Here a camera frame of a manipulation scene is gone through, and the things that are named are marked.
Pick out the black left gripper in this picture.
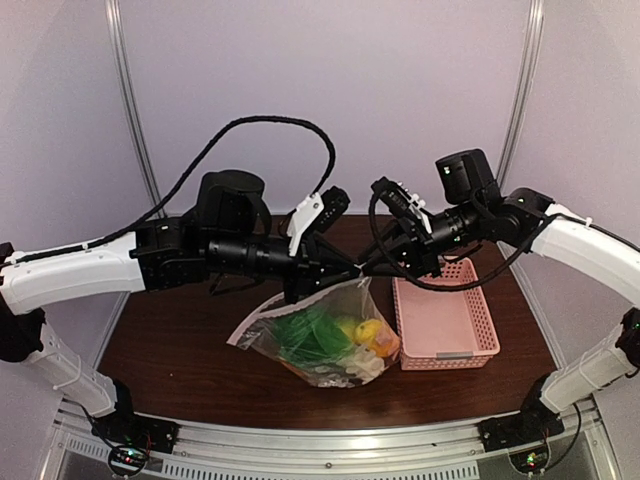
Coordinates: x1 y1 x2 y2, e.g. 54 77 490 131
205 231 362 305

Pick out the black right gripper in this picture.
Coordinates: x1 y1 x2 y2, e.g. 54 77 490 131
357 197 484 279

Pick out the yellow lemon toy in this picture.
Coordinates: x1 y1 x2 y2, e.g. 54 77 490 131
352 319 383 345
335 316 358 341

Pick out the green bok choy toy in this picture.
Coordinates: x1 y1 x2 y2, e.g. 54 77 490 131
272 304 386 384

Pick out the clear zip top bag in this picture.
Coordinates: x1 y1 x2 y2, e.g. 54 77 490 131
227 277 401 388

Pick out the pink plastic basket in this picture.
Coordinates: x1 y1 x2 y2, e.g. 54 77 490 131
392 278 501 371

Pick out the orange mango toy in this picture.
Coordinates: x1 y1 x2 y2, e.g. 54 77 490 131
370 329 400 358

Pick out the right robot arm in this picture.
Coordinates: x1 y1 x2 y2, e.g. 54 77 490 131
368 149 639 442

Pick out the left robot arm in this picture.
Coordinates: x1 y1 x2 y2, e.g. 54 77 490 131
1 170 359 444

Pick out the right round circuit board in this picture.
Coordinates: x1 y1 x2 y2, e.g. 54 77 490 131
509 445 550 476

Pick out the round circuit board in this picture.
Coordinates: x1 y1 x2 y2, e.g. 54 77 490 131
107 445 149 476
509 445 550 476

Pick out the left round circuit board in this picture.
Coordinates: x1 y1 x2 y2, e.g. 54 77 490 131
107 445 149 476

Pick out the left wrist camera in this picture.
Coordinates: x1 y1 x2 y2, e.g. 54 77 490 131
287 186 350 257

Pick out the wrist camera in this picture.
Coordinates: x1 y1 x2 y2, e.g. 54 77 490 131
371 177 433 234
287 186 350 257

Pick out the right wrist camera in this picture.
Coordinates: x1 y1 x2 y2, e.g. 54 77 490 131
371 177 433 234

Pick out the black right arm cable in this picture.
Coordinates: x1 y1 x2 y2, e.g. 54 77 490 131
368 189 576 292

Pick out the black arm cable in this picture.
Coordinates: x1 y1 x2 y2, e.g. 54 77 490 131
368 189 576 292
0 115 337 266

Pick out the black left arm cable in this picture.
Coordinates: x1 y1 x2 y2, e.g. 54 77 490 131
0 115 337 266

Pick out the right aluminium frame post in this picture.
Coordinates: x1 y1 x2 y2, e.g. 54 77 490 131
497 0 545 187

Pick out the aluminium frame post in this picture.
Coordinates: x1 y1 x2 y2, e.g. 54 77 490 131
497 0 545 187
104 0 161 205

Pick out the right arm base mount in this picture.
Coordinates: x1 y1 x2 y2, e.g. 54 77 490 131
477 412 565 452

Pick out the front aluminium rail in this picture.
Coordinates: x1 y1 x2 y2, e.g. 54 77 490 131
49 412 609 480

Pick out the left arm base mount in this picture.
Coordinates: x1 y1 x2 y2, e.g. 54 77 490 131
92 415 179 454

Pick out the left aluminium frame post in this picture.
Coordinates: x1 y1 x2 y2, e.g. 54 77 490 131
104 0 161 205

